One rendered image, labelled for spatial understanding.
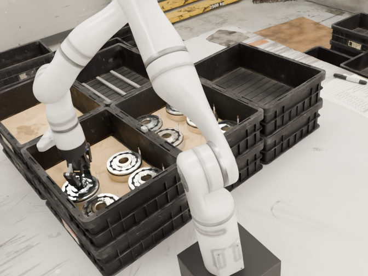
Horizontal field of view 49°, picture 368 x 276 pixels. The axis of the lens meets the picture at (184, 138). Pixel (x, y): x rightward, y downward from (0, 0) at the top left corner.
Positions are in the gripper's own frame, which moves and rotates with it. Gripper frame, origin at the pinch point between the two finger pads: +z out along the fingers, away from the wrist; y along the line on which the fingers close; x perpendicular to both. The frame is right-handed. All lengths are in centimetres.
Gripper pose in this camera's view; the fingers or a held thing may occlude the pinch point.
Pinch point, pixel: (85, 180)
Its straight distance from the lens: 117.6
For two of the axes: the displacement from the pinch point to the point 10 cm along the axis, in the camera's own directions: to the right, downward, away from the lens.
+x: -9.8, 0.0, 1.9
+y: 1.5, -6.1, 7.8
